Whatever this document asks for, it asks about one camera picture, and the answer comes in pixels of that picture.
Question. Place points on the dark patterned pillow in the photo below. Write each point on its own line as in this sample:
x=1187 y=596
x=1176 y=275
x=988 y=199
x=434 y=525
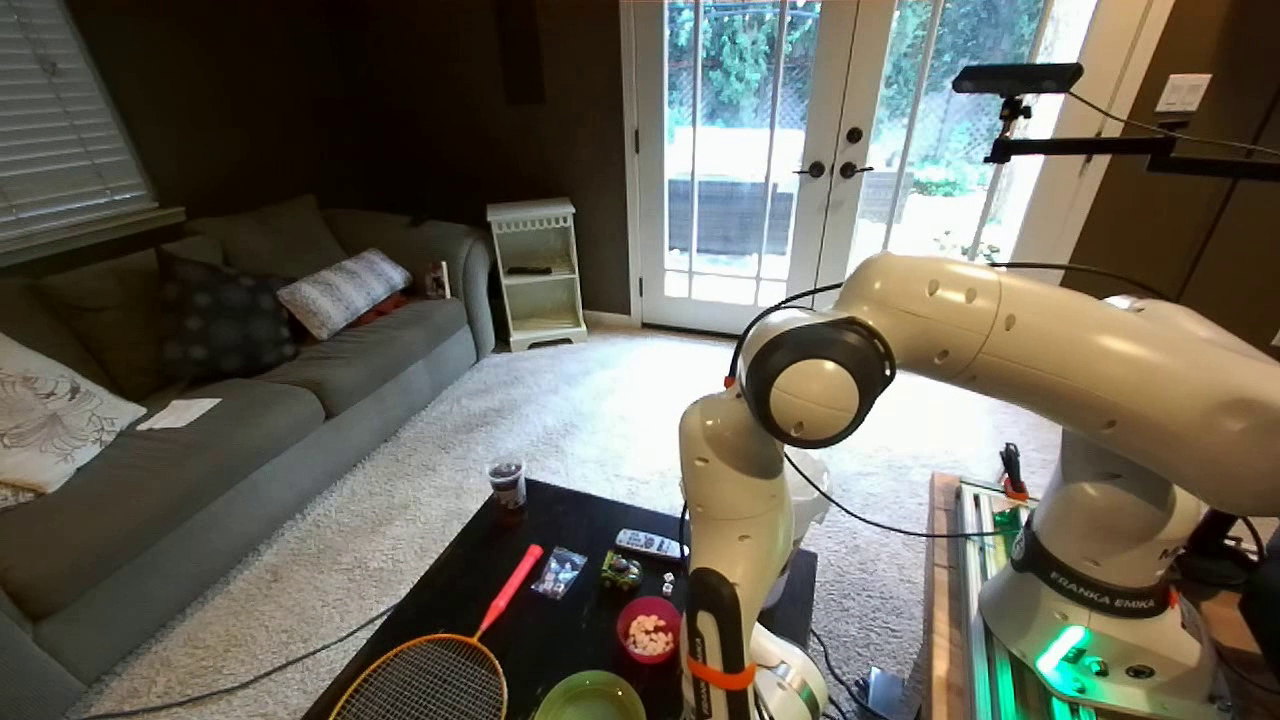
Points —
x=218 y=321

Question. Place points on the grey fabric sofa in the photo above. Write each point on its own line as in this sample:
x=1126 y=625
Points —
x=101 y=564

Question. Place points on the black coffee table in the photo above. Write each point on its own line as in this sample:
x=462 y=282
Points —
x=537 y=638

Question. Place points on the white embroidered pillow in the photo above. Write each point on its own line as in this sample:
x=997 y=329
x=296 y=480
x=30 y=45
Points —
x=54 y=417

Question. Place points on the green plastic plate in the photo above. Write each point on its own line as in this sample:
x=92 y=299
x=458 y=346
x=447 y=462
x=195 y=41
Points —
x=590 y=693

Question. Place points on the grey remote control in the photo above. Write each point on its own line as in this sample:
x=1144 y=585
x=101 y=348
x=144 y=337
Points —
x=649 y=545

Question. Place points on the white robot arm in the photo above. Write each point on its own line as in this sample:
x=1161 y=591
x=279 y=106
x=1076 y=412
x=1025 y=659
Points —
x=1161 y=417

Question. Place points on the striped white pillow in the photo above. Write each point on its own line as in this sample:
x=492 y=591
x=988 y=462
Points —
x=340 y=294

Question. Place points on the small glass cup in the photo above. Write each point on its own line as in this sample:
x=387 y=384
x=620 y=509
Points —
x=510 y=485

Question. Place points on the small plastic packet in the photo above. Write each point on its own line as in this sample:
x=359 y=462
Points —
x=556 y=574

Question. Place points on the red round bowl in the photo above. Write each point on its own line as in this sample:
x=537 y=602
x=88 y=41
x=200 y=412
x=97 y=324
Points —
x=649 y=631

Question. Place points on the window blind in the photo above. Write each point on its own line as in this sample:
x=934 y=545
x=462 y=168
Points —
x=71 y=172

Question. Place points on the white paper on sofa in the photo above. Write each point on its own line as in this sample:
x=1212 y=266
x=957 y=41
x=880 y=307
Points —
x=176 y=412

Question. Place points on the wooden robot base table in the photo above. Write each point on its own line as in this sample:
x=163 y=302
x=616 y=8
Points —
x=974 y=678

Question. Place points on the white side shelf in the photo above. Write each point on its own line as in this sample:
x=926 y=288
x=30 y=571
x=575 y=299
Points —
x=537 y=269

